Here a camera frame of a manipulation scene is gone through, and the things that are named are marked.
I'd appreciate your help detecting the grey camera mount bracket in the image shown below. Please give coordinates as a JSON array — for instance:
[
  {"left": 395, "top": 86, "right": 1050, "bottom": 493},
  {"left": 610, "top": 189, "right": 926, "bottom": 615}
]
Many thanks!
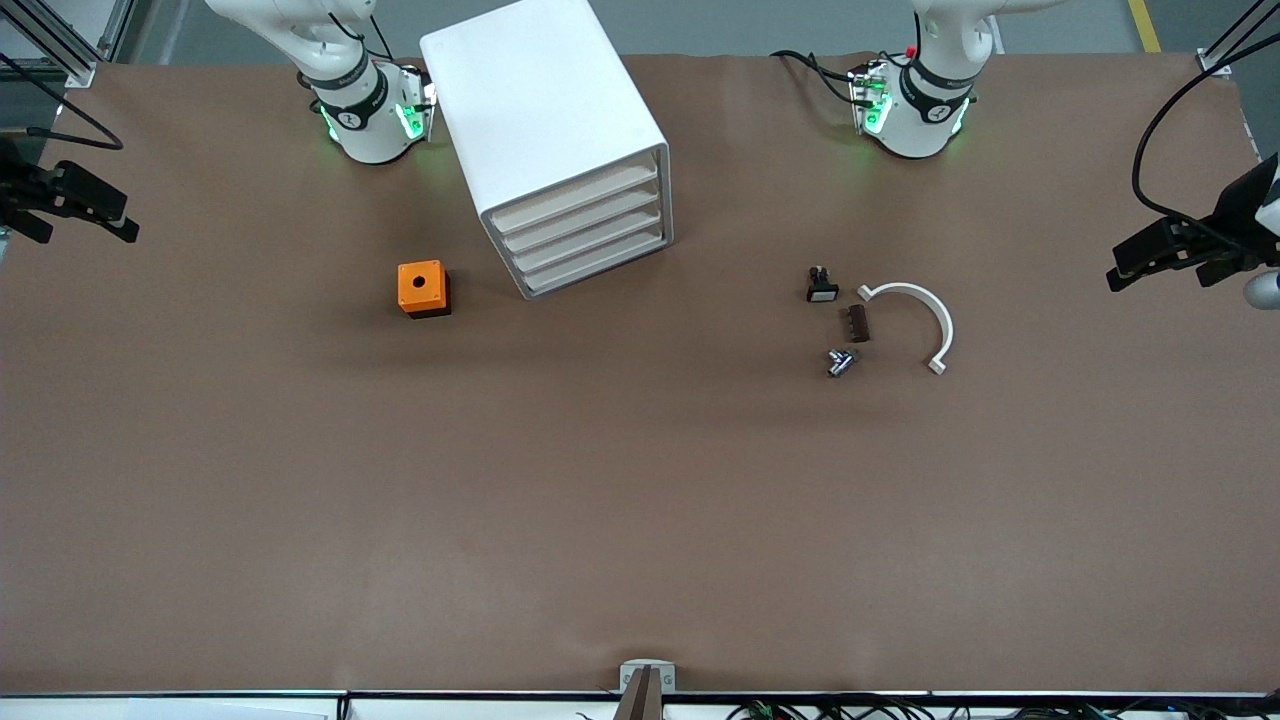
[{"left": 618, "top": 658, "right": 678, "bottom": 720}]

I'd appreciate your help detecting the aluminium frame post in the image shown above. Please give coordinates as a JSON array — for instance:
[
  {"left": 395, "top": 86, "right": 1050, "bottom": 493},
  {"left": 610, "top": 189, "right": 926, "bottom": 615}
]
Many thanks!
[
  {"left": 1195, "top": 0, "right": 1280, "bottom": 79},
  {"left": 0, "top": 0, "right": 136, "bottom": 89}
]

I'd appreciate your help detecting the orange button box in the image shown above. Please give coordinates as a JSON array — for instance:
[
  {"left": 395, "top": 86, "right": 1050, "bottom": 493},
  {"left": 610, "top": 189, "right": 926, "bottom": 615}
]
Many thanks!
[{"left": 397, "top": 260, "right": 452, "bottom": 320}]

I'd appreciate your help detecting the black left base cable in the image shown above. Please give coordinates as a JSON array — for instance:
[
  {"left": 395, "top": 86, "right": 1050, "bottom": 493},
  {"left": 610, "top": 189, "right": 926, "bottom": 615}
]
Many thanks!
[{"left": 770, "top": 48, "right": 866, "bottom": 106}]

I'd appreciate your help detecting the white curved plastic arc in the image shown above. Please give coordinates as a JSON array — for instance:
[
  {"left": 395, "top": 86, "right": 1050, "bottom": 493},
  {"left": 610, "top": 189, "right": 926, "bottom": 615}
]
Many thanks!
[{"left": 857, "top": 282, "right": 956, "bottom": 377}]

